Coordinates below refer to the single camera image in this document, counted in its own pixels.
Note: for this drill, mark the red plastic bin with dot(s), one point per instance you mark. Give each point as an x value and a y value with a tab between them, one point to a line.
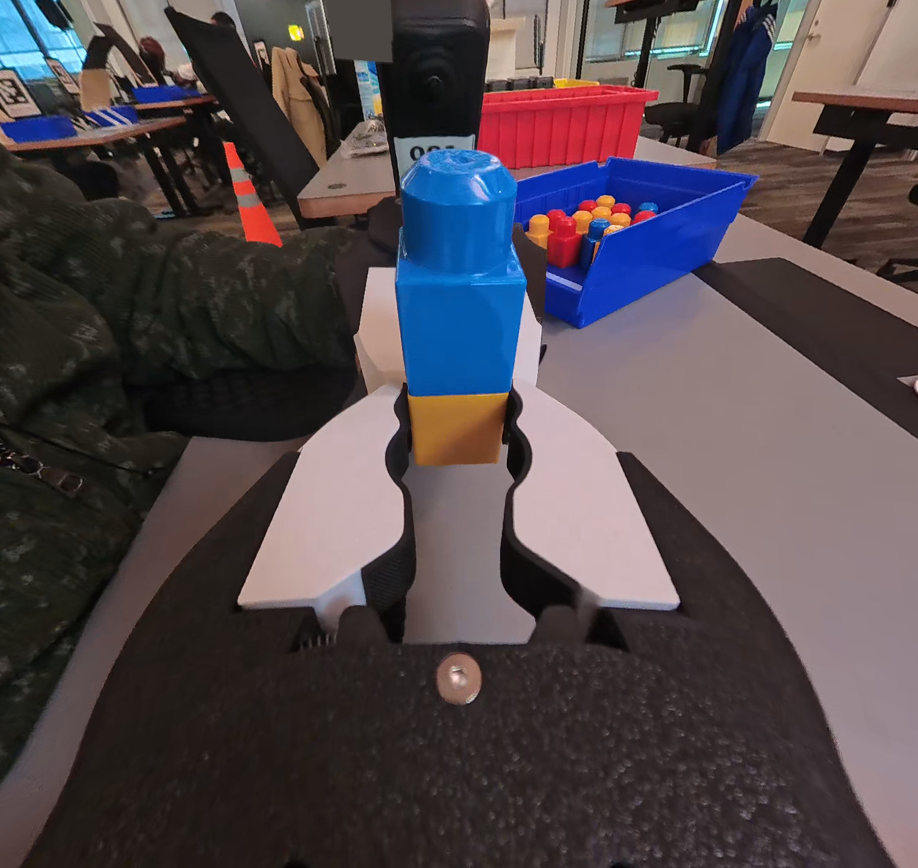
566	125

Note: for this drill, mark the black slanted board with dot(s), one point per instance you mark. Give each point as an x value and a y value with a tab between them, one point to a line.
237	93

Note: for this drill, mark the orange mega block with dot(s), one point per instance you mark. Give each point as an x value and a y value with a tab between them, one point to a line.
455	430

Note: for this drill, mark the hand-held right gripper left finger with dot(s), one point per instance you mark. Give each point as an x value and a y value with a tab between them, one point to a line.
330	524

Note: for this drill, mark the beige coat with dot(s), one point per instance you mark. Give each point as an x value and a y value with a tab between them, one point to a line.
301	107

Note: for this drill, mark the black office chair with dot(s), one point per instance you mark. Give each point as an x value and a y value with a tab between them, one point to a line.
674	115

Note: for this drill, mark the blue plastic bin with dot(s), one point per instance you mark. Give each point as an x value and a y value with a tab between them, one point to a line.
165	95
36	129
645	265

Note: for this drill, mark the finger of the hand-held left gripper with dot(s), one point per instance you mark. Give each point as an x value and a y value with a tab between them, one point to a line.
380	330
531	344

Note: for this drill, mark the marker sign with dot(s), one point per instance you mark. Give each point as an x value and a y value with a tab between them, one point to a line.
16	93
63	75

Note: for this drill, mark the wood-edged desk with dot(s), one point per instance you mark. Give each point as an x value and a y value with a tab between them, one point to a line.
337	179
107	133
860	118

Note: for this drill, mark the blue jacket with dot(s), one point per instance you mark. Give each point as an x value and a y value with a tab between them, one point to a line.
742	79

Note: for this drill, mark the pile of mega blocks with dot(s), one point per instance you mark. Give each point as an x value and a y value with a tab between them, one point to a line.
566	237

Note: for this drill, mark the blue mega block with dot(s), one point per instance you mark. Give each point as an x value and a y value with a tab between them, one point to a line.
459	323

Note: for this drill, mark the orange traffic cone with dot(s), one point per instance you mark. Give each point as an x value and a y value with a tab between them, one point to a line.
251	201

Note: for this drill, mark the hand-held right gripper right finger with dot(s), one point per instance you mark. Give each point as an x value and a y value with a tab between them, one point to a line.
588	524

